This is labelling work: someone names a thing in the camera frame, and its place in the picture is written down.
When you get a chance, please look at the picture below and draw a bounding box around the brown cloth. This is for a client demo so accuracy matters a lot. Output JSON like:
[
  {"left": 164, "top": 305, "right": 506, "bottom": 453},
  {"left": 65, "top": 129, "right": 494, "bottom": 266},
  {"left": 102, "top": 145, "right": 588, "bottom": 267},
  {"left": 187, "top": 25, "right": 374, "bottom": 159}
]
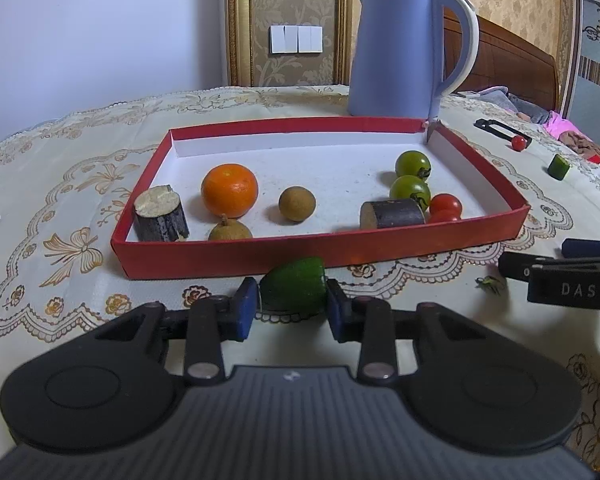
[{"left": 560, "top": 130, "right": 600, "bottom": 163}]

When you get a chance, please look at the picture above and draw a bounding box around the green tomato stem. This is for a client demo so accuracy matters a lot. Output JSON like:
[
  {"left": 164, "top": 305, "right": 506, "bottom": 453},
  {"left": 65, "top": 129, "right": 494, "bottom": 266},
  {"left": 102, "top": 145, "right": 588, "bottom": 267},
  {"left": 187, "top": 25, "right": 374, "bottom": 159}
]
[{"left": 476, "top": 275, "right": 506, "bottom": 295}]

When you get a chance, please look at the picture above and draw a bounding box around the pink cloth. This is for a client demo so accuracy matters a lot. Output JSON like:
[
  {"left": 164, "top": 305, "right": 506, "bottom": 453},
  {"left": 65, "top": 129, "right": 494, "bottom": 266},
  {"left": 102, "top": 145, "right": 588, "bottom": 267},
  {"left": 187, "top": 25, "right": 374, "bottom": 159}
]
[{"left": 542, "top": 110, "right": 581, "bottom": 141}]

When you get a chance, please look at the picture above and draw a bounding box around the brown longan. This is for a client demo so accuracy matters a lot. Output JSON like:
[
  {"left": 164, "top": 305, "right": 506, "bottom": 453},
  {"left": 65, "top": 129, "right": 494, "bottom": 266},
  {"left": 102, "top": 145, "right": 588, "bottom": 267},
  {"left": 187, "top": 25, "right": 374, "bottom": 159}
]
[{"left": 278, "top": 186, "right": 317, "bottom": 223}]

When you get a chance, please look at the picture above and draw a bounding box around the dark eggplant chunk right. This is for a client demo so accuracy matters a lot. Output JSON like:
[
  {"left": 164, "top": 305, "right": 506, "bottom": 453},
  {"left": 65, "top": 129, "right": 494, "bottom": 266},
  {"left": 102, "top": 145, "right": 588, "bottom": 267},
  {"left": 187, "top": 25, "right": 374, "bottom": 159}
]
[{"left": 359, "top": 198, "right": 426, "bottom": 231}]

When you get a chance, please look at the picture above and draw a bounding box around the grey cloth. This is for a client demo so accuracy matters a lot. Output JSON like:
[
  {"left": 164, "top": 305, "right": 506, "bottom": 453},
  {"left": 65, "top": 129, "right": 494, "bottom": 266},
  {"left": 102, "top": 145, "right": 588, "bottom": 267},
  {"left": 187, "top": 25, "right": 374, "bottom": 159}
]
[{"left": 507, "top": 92, "right": 551, "bottom": 123}]

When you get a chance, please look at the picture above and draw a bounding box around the gold wall panel frame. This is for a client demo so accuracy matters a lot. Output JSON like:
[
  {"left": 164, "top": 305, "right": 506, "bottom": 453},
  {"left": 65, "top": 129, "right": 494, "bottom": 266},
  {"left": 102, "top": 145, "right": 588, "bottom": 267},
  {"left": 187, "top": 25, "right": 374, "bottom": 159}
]
[{"left": 225, "top": 0, "right": 353, "bottom": 88}]

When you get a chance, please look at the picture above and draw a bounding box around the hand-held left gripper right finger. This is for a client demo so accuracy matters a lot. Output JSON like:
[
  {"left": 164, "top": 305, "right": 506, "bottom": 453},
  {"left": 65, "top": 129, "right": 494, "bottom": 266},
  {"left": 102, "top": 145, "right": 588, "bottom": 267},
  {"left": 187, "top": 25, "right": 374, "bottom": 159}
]
[{"left": 326, "top": 278, "right": 496, "bottom": 387}]

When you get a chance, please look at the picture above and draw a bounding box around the red cardboard box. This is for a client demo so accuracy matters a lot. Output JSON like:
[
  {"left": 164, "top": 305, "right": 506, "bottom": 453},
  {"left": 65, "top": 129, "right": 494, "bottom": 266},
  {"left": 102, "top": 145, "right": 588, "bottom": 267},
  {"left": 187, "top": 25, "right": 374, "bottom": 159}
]
[{"left": 111, "top": 116, "right": 531, "bottom": 281}]

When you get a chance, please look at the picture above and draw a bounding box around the black clip tool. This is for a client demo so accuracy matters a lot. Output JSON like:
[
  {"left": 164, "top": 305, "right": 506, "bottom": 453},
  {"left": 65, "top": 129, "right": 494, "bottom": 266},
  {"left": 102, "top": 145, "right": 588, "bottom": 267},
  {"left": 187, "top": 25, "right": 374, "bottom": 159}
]
[{"left": 475, "top": 118, "right": 533, "bottom": 150}]

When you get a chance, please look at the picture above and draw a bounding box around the white light switch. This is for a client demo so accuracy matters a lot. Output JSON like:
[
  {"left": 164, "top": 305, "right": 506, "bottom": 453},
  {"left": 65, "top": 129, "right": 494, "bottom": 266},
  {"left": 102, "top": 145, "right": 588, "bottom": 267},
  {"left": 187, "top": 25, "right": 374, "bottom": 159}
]
[{"left": 270, "top": 25, "right": 324, "bottom": 55}]

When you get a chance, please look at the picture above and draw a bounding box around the blue electric kettle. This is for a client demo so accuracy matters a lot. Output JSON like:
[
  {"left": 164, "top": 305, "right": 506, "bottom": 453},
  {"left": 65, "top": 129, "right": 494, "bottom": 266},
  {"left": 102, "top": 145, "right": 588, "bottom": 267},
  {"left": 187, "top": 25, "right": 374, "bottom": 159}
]
[{"left": 347, "top": 0, "right": 481, "bottom": 118}]

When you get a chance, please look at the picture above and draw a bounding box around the wooden headboard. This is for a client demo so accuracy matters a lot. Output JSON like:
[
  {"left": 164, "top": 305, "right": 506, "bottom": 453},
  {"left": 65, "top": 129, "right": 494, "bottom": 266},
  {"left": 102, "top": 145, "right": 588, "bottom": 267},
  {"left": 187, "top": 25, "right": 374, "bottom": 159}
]
[{"left": 442, "top": 10, "right": 560, "bottom": 111}]

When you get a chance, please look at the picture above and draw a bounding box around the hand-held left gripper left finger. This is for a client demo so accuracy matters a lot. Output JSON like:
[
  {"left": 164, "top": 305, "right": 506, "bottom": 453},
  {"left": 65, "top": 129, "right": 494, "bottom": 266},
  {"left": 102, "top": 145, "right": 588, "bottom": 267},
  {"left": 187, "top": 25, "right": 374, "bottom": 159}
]
[{"left": 92, "top": 277, "right": 258, "bottom": 387}]

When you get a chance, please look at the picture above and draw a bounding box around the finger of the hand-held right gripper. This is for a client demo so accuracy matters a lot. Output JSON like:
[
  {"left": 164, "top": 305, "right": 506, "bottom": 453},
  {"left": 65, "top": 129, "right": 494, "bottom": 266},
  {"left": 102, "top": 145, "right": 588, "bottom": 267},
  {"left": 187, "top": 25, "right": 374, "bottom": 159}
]
[
  {"left": 498, "top": 252, "right": 548, "bottom": 282},
  {"left": 561, "top": 238, "right": 600, "bottom": 260}
]

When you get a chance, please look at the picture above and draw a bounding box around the green cucumber piece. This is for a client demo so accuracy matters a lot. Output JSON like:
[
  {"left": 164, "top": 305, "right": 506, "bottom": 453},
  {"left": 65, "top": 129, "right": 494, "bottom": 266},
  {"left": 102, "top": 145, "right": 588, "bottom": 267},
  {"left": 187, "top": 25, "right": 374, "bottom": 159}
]
[
  {"left": 258, "top": 257, "right": 327, "bottom": 313},
  {"left": 548, "top": 154, "right": 571, "bottom": 180}
]

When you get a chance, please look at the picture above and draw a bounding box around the orange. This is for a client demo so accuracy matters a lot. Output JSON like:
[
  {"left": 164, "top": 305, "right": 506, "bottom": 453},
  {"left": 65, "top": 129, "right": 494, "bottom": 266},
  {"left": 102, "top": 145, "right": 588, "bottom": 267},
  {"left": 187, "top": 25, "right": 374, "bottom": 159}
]
[{"left": 201, "top": 164, "right": 259, "bottom": 220}]

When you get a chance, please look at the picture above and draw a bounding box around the dark eggplant chunk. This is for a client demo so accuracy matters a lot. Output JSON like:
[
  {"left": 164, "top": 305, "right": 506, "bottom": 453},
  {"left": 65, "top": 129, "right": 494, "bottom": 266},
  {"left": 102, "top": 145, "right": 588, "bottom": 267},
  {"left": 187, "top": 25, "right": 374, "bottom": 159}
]
[
  {"left": 133, "top": 185, "right": 191, "bottom": 243},
  {"left": 359, "top": 198, "right": 426, "bottom": 231}
]

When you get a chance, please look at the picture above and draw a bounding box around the dark eggplant chunk left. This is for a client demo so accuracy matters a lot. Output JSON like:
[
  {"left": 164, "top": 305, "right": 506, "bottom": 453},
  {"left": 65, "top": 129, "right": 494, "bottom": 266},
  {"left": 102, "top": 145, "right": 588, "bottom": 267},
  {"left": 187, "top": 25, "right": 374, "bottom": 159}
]
[{"left": 133, "top": 185, "right": 191, "bottom": 243}]

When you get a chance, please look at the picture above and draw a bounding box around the pale pink blanket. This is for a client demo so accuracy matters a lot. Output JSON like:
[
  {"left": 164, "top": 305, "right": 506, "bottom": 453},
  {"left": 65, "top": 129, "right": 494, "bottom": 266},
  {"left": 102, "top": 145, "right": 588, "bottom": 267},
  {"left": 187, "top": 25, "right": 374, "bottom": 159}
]
[{"left": 455, "top": 86, "right": 510, "bottom": 101}]

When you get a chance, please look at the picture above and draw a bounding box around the brown pear-shaped fruit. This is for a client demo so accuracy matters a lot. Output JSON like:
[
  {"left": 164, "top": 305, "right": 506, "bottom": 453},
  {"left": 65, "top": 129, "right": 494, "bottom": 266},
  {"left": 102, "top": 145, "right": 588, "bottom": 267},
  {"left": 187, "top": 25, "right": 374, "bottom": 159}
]
[{"left": 208, "top": 214, "right": 254, "bottom": 241}]

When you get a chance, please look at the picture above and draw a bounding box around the green tomato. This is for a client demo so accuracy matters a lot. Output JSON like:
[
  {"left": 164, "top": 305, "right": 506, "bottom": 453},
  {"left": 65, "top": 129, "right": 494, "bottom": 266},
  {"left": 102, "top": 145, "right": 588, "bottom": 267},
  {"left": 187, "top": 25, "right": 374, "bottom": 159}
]
[
  {"left": 390, "top": 175, "right": 432, "bottom": 211},
  {"left": 396, "top": 150, "right": 432, "bottom": 181}
]

